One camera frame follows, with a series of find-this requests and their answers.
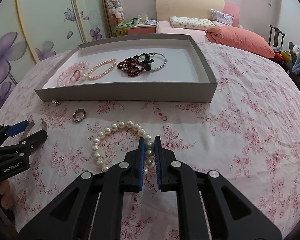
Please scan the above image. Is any black bead bracelet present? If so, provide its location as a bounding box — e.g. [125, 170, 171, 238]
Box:
[137, 52, 156, 73]

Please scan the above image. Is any thin silver bangle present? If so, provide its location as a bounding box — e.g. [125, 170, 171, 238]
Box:
[138, 52, 167, 73]

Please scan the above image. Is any wide silver cuff bangle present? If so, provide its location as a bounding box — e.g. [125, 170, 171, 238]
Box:
[22, 118, 47, 139]

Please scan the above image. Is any cream and pink headboard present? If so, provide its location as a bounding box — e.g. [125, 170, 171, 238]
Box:
[155, 0, 239, 27]

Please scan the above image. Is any purple patterned pillow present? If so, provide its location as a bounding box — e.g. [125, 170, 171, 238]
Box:
[211, 9, 235, 26]

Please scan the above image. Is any grey pearl earring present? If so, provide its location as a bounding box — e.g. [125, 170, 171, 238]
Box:
[51, 99, 61, 107]

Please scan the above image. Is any pink floral bedsheet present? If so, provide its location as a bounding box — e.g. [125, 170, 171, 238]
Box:
[0, 42, 300, 236]

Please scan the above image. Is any plush toy tower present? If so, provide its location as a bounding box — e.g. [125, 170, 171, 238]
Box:
[106, 0, 125, 37]

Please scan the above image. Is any grey cardboard tray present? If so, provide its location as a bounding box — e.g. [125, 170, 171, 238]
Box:
[35, 34, 217, 103]

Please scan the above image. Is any pink chunky bead bracelet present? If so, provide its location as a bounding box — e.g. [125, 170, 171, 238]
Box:
[56, 60, 89, 87]

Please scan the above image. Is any white floral pillow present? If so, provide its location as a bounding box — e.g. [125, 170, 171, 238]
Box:
[170, 16, 214, 31]

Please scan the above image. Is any white pearl bracelet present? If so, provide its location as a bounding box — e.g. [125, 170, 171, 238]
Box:
[91, 120, 156, 176]

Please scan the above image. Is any left hand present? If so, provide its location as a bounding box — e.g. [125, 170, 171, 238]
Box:
[0, 180, 13, 210]

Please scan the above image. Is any silver patterned ring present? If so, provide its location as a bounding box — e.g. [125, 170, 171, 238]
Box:
[72, 108, 87, 123]

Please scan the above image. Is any small pink pearl bracelet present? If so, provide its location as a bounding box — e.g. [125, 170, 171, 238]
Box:
[87, 58, 117, 81]

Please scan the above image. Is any dark wooden chair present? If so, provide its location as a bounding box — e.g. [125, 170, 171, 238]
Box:
[268, 24, 286, 47]

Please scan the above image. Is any white mug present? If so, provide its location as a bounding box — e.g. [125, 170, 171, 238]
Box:
[133, 18, 140, 26]

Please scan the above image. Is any coral pink pillow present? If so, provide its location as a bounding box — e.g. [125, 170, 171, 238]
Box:
[205, 26, 275, 59]

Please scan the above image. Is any dark red bead necklace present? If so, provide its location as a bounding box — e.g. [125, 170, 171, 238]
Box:
[116, 56, 146, 79]

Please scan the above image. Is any pink nightstand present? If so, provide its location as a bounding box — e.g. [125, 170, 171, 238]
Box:
[124, 23, 157, 35]

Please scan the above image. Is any floral sliding wardrobe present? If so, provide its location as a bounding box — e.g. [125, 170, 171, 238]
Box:
[0, 0, 109, 109]

